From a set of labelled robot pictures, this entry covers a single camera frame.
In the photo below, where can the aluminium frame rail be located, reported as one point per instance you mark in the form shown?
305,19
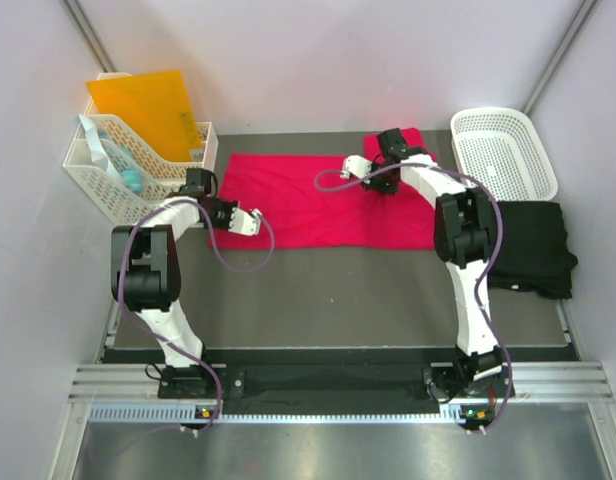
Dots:
539,382

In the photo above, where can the teal object in organizer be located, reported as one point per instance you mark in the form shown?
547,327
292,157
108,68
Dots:
129,177

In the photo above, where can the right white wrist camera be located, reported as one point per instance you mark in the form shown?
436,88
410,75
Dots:
355,167

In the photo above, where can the white file organizer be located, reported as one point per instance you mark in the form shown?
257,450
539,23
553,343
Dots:
160,177

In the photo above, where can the black folded t shirt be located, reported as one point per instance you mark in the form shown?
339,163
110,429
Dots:
534,256

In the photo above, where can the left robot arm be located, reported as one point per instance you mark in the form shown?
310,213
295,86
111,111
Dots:
146,279

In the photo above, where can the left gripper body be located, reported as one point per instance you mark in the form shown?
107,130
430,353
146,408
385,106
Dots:
220,213

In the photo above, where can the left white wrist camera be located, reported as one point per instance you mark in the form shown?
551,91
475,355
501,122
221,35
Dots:
244,223

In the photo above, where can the orange plastic folder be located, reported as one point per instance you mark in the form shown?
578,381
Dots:
156,107

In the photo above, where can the grey slotted cable duct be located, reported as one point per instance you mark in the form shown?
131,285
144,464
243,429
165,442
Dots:
167,412

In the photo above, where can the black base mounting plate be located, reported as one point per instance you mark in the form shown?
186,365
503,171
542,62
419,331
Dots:
289,384

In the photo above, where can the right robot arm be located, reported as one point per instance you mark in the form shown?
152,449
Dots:
464,238

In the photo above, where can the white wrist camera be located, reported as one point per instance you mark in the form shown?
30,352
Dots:
355,167
244,223

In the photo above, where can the red t shirt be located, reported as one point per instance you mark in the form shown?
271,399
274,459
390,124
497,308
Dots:
301,216

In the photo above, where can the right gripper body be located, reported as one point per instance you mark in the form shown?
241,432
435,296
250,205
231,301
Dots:
379,181

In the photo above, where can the white plastic basket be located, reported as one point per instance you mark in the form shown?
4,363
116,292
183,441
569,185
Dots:
501,148

